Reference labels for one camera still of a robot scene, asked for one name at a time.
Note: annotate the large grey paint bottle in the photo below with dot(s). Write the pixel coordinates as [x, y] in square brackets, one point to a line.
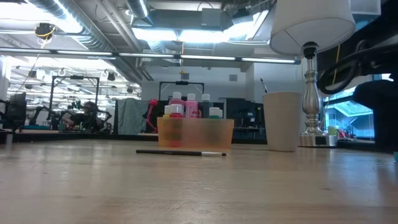
[206, 107]

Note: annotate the grey ceiling box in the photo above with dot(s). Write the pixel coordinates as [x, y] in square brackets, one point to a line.
[211, 17]

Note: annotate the person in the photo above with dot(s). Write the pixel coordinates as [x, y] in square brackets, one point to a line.
[87, 118]

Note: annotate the small green paint bottle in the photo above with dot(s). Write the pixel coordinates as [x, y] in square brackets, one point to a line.
[215, 112]

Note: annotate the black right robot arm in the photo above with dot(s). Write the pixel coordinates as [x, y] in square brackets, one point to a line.
[385, 37]

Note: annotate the beige plastic cup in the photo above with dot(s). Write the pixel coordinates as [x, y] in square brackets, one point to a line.
[283, 124]

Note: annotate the small lime paint bottle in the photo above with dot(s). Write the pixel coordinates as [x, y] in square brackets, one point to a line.
[167, 110]

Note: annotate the red desk lamp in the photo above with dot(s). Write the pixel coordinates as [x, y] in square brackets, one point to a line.
[153, 103]

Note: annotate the black monitor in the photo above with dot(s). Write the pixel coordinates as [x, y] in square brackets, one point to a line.
[18, 109]

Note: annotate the yellow black ceiling reel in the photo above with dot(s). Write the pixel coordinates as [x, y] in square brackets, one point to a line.
[45, 30]

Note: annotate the grey fabric partition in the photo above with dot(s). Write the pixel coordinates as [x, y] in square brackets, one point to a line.
[132, 116]

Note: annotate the long ceiling light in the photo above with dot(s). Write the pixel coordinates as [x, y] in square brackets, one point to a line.
[205, 57]

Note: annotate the green cup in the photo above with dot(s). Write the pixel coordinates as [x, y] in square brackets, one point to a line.
[333, 130]

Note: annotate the black shelving unit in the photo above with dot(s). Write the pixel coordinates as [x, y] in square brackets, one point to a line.
[245, 118]

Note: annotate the silver table lamp white shade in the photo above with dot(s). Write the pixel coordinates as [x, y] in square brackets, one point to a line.
[311, 25]

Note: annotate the large coral paint bottle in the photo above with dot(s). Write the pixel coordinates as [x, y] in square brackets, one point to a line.
[177, 101]

